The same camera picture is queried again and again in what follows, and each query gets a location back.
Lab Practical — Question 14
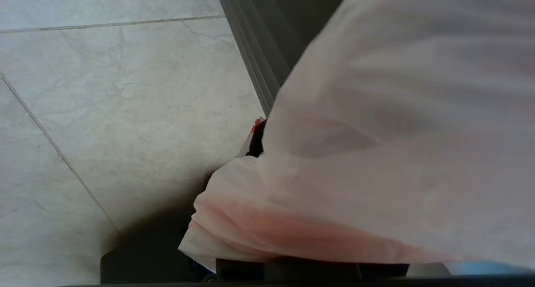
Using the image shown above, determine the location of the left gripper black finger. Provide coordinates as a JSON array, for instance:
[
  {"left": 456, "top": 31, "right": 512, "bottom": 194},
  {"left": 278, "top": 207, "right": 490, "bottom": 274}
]
[{"left": 246, "top": 119, "right": 268, "bottom": 159}]

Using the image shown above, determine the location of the white trash bag red cartoon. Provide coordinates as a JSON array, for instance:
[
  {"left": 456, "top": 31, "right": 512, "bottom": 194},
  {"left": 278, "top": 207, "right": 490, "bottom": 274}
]
[{"left": 179, "top": 0, "right": 535, "bottom": 275}]

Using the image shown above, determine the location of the black trash bin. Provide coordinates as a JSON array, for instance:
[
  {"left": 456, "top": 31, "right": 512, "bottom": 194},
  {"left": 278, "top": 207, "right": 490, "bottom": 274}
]
[{"left": 214, "top": 0, "right": 356, "bottom": 116}]

